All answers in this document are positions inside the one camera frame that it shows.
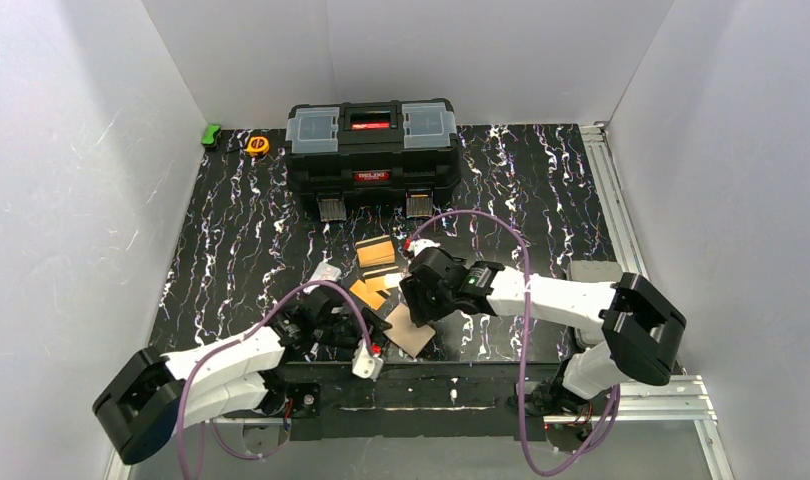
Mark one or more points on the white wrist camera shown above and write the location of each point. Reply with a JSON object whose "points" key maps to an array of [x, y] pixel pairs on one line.
{"points": [[366, 364], [419, 245]]}

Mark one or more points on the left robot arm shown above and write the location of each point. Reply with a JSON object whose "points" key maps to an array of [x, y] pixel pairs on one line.
{"points": [[155, 395]]}

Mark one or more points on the gold card stack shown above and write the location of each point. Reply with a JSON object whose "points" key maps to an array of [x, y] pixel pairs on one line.
{"points": [[376, 252]]}

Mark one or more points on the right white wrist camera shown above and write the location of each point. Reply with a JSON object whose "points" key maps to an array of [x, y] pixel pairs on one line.
{"points": [[419, 245]]}

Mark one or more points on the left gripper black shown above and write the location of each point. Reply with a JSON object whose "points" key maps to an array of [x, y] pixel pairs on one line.
{"points": [[351, 328]]}

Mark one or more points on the front aluminium rail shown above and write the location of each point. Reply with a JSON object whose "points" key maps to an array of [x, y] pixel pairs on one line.
{"points": [[442, 424]]}

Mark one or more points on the white aluminium table rail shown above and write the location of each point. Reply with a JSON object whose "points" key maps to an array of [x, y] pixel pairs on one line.
{"points": [[611, 197]]}

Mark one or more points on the yellow tape measure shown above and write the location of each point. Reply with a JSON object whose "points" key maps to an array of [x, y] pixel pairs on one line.
{"points": [[257, 146]]}

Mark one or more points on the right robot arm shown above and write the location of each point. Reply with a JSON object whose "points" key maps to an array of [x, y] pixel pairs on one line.
{"points": [[641, 329]]}

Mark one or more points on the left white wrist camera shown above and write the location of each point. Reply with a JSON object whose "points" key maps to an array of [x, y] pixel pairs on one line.
{"points": [[366, 364]]}

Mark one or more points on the tan card holder with sleeves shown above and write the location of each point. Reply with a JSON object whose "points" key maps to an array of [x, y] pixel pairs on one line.
{"points": [[405, 334]]}

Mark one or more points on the green plastic object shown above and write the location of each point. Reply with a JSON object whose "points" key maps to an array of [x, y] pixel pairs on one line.
{"points": [[211, 135]]}

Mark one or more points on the black toolbox with clear lids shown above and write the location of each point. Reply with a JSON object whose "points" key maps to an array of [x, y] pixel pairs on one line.
{"points": [[405, 154]]}

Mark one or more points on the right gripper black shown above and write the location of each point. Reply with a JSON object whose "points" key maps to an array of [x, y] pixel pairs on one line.
{"points": [[417, 303]]}

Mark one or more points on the grey pad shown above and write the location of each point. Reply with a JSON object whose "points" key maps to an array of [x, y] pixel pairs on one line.
{"points": [[601, 274]]}

